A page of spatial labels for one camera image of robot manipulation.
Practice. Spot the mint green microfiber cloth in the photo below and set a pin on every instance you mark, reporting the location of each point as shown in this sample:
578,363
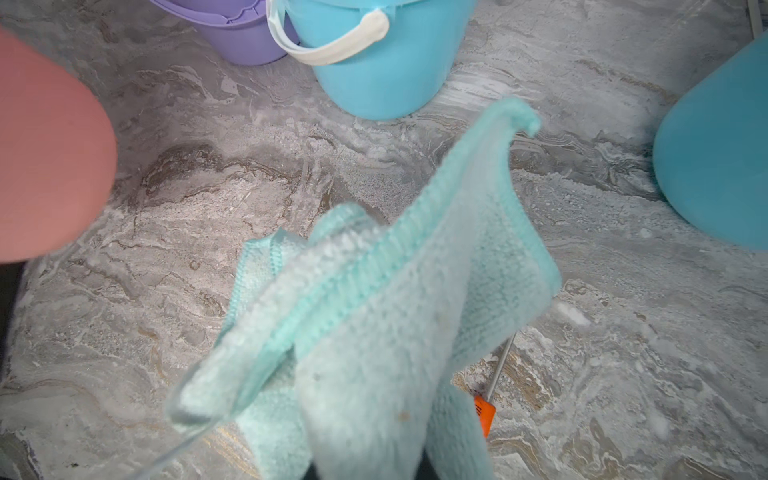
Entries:
338,351

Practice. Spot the pink plastic bucket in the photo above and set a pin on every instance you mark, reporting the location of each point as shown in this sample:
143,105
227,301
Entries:
58,154

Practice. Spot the purple plastic bucket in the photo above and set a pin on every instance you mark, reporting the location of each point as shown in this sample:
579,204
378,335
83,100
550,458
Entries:
236,29

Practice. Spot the teal bucket with white handle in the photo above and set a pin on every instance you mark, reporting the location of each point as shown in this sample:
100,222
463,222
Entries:
377,60

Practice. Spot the orange handled screwdriver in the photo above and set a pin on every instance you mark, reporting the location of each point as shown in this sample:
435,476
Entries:
484,407

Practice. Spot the teal bucket on wall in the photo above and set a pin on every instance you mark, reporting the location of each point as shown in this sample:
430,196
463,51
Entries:
710,151

